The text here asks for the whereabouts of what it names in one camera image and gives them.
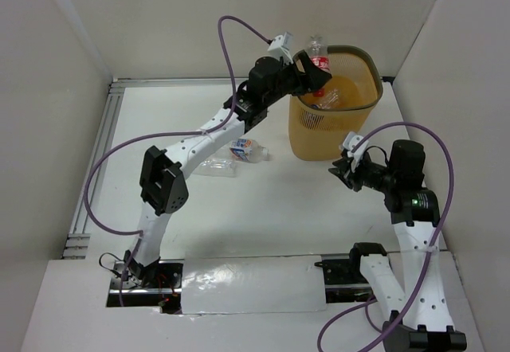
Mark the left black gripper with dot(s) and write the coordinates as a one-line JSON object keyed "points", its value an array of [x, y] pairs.
{"points": [[297, 78]]}

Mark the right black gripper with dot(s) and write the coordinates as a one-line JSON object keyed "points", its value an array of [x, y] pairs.
{"points": [[351, 178]]}

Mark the red label plastic bottle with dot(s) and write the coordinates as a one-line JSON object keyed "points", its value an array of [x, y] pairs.
{"points": [[317, 49]]}

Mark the orange blue label bottle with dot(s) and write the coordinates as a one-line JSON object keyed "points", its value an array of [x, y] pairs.
{"points": [[248, 150]]}

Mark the large clear plastic bottle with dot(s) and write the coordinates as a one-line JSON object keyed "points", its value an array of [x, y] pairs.
{"points": [[330, 100]]}

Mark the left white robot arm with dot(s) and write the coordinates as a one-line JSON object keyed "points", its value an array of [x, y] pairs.
{"points": [[165, 171]]}

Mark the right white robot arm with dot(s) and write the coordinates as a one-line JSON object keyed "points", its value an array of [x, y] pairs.
{"points": [[416, 311]]}

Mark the yellow mesh bin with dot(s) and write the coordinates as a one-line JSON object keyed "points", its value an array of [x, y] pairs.
{"points": [[315, 134]]}

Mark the clear crushed plastic bottle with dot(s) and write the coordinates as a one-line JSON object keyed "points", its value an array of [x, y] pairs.
{"points": [[217, 166]]}

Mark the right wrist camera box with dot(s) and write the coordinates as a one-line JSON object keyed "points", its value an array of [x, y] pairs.
{"points": [[353, 146]]}

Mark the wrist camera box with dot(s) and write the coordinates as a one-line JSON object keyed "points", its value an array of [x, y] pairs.
{"points": [[279, 48], [353, 146]]}

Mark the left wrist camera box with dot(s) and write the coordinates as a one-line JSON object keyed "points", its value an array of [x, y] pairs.
{"points": [[279, 48]]}

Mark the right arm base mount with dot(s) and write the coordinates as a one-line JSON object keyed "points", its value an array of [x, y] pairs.
{"points": [[342, 284]]}

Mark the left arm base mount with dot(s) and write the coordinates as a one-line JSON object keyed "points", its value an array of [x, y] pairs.
{"points": [[163, 292]]}

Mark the aluminium frame rail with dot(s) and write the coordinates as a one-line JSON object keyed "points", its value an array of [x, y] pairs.
{"points": [[237, 216]]}

